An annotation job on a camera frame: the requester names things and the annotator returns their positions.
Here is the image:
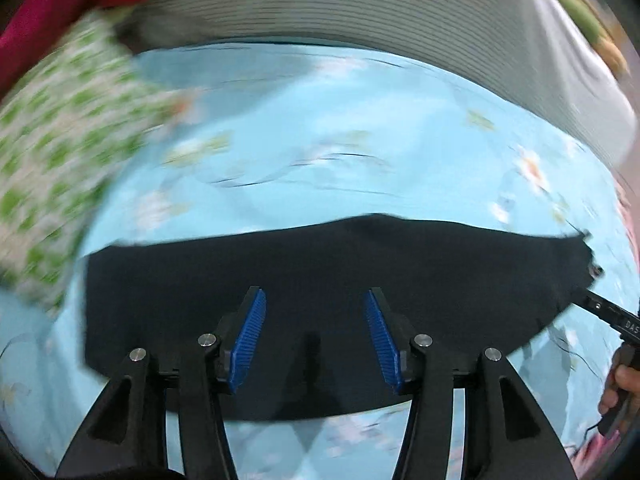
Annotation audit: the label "yellow and green patterned cloth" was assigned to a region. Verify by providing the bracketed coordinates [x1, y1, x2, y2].
[530, 0, 631, 78]

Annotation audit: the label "green and white patterned cloth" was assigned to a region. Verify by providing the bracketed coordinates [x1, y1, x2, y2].
[0, 12, 206, 318]

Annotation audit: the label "grey ribbed blanket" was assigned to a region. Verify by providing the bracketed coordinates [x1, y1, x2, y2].
[115, 0, 638, 168]

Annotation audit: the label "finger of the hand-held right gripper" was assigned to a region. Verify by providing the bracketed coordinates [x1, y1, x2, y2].
[570, 230, 623, 328]

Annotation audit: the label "light blue floral bed sheet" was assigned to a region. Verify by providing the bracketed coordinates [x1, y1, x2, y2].
[0, 42, 640, 480]

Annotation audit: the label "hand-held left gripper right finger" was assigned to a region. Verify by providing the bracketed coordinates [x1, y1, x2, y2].
[363, 287, 576, 480]

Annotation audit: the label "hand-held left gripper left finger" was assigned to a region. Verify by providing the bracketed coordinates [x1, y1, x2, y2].
[54, 286, 267, 480]

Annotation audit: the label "black pants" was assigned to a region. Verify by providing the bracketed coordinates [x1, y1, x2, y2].
[80, 213, 593, 422]

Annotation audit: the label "person's right hand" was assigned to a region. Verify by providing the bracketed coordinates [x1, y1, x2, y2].
[599, 364, 640, 416]

